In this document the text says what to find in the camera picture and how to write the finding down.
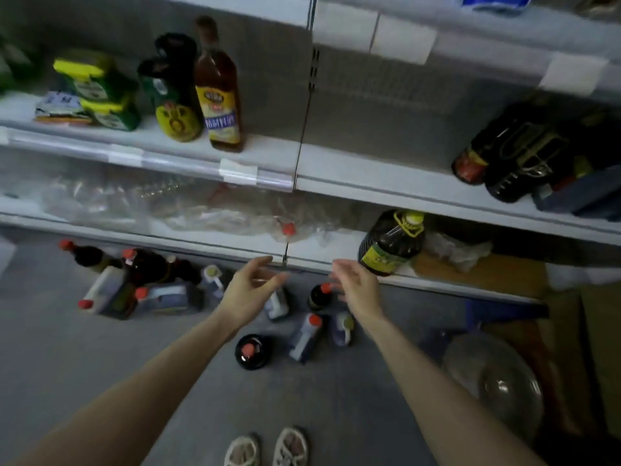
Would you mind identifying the person's left hand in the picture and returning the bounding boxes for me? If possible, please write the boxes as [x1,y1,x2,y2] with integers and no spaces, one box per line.
[215,255,290,331]

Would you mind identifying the person's right hand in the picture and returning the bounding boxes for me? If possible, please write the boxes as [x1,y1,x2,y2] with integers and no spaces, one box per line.
[330,259,387,326]

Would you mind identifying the round soy bottle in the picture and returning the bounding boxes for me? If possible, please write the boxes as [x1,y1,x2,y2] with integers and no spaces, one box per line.
[235,333,273,371]

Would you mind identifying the group of bottles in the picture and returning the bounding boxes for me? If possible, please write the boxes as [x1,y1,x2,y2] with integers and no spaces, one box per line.
[58,238,360,365]

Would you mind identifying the white metal store shelving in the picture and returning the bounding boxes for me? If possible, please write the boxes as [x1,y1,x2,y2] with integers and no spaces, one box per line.
[0,0,621,307]

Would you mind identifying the clear plastic bin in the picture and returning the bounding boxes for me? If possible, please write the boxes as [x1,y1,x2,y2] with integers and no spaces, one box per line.
[0,236,16,278]

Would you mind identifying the person's right forearm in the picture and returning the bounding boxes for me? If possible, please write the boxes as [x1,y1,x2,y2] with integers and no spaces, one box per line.
[364,315,545,466]

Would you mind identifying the person's left forearm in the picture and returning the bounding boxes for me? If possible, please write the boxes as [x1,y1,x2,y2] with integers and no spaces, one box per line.
[14,310,244,466]

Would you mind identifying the pack of clear empty bottles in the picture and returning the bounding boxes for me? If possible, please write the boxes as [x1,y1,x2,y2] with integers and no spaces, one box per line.
[29,174,341,239]

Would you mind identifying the person's left beige sandal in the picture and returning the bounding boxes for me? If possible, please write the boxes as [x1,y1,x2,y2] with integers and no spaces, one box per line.
[225,434,261,466]

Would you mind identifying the person's beige sandal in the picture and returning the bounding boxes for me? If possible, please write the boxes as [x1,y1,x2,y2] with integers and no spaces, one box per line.
[274,427,310,466]
[225,434,261,466]

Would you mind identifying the person's right beige sandal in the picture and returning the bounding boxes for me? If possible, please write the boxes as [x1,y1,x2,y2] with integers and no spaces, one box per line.
[274,427,310,466]

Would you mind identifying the grey floor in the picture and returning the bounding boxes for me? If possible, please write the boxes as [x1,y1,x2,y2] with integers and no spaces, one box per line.
[0,223,621,466]

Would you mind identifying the brown cardboard piece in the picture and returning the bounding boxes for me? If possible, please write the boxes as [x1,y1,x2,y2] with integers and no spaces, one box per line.
[412,252,549,299]

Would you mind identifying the blue plastic crate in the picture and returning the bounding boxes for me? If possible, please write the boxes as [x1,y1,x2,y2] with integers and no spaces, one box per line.
[466,298,549,331]

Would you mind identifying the small amber bottle yellow label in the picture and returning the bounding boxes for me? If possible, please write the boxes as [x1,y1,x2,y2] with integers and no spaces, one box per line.
[194,16,244,153]

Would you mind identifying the small green bottle yellow label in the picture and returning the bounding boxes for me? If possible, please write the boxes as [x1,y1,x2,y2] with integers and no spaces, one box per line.
[138,34,203,144]

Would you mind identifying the green lidded seasoning tubs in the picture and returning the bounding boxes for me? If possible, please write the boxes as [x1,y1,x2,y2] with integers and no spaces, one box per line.
[53,53,142,132]

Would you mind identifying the green packet white blue label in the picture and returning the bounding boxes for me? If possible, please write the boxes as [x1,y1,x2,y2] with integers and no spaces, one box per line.
[34,90,93,127]

